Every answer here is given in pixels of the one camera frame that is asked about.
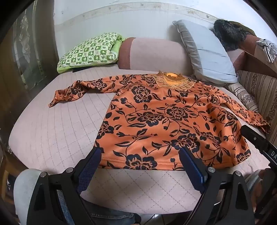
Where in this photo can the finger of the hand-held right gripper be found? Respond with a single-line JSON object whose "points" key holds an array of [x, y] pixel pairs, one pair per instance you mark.
{"points": [[254, 137]]}

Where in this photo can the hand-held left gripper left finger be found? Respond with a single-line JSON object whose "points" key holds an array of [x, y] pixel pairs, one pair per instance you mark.
{"points": [[89, 171]]}

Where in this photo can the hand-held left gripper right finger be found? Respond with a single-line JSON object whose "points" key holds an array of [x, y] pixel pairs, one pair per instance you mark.
{"points": [[191, 171]]}

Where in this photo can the orange floral shirt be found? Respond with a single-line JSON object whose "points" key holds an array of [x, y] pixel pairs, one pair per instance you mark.
{"points": [[151, 112]]}

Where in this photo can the blue denim jeans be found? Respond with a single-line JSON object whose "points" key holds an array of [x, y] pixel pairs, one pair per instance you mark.
{"points": [[103, 213]]}

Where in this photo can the striped sofa cushion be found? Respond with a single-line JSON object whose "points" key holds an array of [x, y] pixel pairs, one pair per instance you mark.
{"points": [[266, 93]]}

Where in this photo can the brown sofa armrest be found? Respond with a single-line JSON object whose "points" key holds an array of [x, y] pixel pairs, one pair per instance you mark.
{"points": [[248, 58]]}

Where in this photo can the grey patterned cloth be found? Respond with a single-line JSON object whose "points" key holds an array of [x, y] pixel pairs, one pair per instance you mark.
{"points": [[267, 48]]}

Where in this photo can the pale grey pillow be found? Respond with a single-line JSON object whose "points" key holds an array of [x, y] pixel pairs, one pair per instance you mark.
{"points": [[207, 56]]}

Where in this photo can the olive cloth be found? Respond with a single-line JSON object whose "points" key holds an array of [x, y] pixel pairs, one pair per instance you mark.
{"points": [[244, 27]]}

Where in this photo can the green checkered pillow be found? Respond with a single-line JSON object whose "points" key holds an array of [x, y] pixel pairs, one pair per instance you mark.
{"points": [[88, 50]]}

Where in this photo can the pink bolster cushion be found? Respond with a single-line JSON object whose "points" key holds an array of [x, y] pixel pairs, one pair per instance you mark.
{"points": [[151, 54]]}

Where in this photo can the ornate glass door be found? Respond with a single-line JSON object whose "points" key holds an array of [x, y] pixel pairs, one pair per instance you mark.
{"points": [[26, 56]]}

